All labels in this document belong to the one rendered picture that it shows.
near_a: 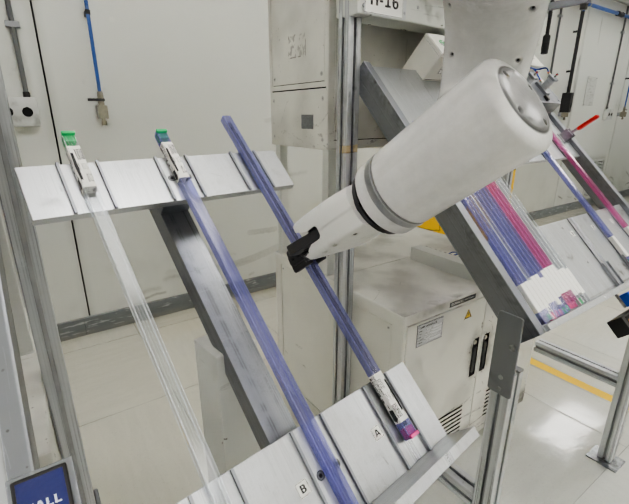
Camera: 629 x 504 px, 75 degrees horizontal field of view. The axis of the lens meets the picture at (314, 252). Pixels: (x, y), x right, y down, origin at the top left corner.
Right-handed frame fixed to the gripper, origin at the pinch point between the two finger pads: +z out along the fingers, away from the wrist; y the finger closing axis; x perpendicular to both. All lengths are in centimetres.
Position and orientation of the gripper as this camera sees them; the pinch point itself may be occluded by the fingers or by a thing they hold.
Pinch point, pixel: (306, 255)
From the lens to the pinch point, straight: 55.0
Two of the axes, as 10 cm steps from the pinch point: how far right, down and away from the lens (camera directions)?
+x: 4.0, 9.0, -1.7
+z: -5.4, 3.8, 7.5
